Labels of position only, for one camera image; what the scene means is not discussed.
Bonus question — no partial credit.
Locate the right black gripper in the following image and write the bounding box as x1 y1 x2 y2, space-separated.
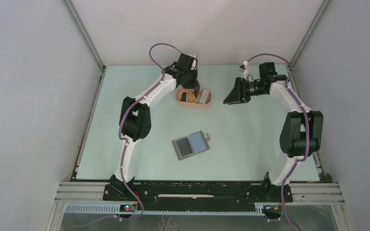
224 77 267 104

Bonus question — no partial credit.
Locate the beige leather card holder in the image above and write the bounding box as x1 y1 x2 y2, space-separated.
172 130 210 161

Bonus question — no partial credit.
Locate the grey card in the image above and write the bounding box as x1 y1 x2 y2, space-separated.
176 138 193 157

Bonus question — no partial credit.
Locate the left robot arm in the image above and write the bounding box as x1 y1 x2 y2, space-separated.
110 53 200 201

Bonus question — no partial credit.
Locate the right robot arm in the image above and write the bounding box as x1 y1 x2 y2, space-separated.
223 61 323 201

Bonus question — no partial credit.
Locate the yellow VIP card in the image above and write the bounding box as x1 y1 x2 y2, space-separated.
187 92 199 103

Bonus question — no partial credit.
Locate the black card in tray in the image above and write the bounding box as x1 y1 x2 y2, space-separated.
180 92 188 102

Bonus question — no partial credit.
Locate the pink oval tray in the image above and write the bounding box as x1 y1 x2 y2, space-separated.
175 88 211 108

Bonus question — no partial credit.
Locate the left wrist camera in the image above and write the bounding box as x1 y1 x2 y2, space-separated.
190 54 198 70

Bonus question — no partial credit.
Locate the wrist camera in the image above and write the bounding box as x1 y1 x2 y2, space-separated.
238 61 249 79
190 54 198 70

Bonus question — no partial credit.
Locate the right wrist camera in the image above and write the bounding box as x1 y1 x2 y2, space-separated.
238 61 249 79

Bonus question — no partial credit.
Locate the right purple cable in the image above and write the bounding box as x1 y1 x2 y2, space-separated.
244 52 311 231

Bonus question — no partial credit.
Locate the white cable duct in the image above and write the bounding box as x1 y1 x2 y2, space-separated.
64 203 264 216

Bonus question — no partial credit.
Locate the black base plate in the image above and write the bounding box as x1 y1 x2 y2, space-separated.
103 180 293 212

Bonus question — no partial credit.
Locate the aluminium frame rail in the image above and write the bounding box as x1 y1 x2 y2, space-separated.
54 182 345 205

